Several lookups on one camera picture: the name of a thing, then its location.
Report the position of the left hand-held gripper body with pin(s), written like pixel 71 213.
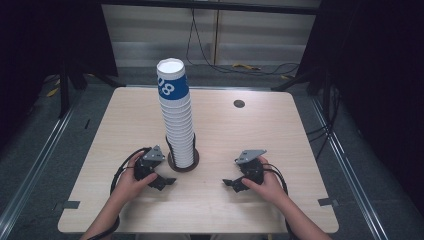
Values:
pixel 146 166

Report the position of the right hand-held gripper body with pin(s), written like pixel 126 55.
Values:
pixel 254 170

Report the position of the stack of paper cups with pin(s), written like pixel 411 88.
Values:
pixel 176 116

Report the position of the person's right hand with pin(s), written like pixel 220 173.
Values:
pixel 270 188

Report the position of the person's left hand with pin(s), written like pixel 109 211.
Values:
pixel 130 186

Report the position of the dark round table grommet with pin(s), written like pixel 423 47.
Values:
pixel 239 103

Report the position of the grey tape piece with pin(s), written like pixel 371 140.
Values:
pixel 328 202

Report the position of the black metal stand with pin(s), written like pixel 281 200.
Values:
pixel 310 78
pixel 64 93

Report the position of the yellow floor tape strip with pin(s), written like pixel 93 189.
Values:
pixel 52 92

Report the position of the dark curtain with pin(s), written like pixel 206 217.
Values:
pixel 383 83
pixel 40 40

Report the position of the metal floor rail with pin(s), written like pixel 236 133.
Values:
pixel 346 166
pixel 36 160

